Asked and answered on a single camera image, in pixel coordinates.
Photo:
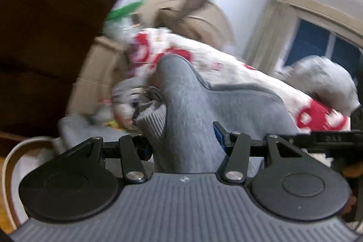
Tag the person's right hand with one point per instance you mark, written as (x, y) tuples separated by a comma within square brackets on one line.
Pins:
[(351, 171)]

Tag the window with white frame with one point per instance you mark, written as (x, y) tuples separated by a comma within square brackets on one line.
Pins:
[(309, 40)]

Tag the grey-blue sweater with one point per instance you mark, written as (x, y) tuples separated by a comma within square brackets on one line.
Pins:
[(184, 117)]

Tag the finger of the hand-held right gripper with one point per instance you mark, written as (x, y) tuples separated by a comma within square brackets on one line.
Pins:
[(326, 137)]

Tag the folded light grey garment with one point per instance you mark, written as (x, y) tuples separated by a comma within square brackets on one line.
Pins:
[(79, 128)]

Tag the dark wooden cabinet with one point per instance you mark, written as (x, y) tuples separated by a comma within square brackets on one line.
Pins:
[(42, 32)]

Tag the white quilt with red print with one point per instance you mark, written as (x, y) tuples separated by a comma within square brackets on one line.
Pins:
[(241, 71)]

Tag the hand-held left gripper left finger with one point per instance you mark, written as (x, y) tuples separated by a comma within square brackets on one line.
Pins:
[(141, 145)]

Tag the beige curtain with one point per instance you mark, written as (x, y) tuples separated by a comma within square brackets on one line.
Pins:
[(269, 32)]

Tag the striped checkered rug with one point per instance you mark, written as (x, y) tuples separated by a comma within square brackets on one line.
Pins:
[(25, 158)]

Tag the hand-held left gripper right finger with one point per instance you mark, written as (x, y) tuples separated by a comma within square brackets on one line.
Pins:
[(218, 135)]

